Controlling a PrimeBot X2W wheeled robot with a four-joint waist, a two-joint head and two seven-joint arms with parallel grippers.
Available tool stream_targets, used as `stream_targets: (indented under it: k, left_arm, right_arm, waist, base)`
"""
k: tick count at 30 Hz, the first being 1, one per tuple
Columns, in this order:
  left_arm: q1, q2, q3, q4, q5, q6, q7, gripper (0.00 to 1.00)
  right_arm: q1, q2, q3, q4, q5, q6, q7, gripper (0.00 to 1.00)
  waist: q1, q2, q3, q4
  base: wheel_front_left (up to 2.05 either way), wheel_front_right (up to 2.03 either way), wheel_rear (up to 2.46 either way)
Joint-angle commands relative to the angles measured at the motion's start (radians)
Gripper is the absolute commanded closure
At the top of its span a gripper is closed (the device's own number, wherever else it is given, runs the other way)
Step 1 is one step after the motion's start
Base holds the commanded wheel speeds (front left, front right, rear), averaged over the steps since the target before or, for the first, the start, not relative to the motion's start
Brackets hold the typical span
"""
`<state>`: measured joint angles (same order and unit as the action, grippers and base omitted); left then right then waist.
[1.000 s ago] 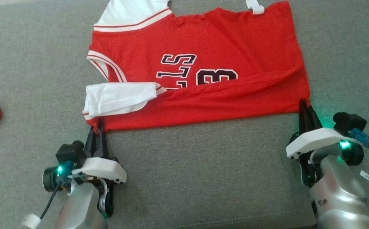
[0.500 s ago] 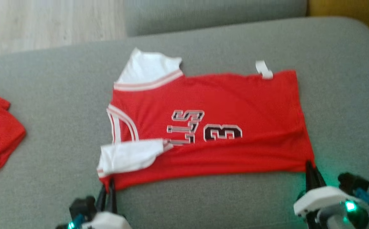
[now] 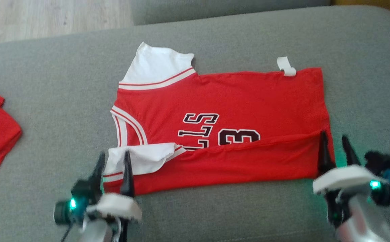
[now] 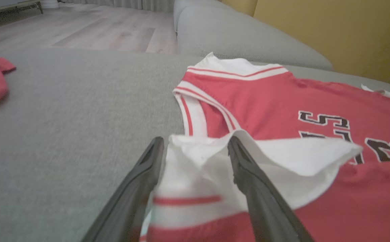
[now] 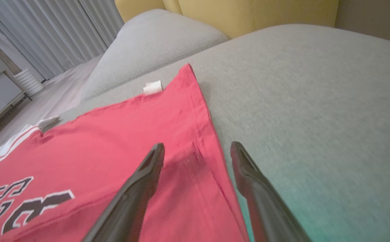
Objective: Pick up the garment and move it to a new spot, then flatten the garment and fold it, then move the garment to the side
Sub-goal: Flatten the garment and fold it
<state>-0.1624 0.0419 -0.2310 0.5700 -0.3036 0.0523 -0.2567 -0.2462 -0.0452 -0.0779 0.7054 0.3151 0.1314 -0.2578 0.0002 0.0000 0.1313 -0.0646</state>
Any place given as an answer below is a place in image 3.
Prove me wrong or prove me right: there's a red white basketball jersey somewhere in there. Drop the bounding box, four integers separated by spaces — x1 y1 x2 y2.
102 41 336 195

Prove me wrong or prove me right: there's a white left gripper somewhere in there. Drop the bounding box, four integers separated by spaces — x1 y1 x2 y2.
87 151 142 222

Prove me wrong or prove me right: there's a grey sofa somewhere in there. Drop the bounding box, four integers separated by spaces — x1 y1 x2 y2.
0 5 390 242

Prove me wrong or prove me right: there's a thin black cable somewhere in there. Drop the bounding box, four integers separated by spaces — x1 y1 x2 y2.
60 224 76 242

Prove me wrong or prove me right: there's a yellow sofa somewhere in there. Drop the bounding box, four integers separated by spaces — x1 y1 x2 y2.
331 0 390 21

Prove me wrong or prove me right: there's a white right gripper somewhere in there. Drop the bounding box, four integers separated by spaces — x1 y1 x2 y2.
313 131 388 196

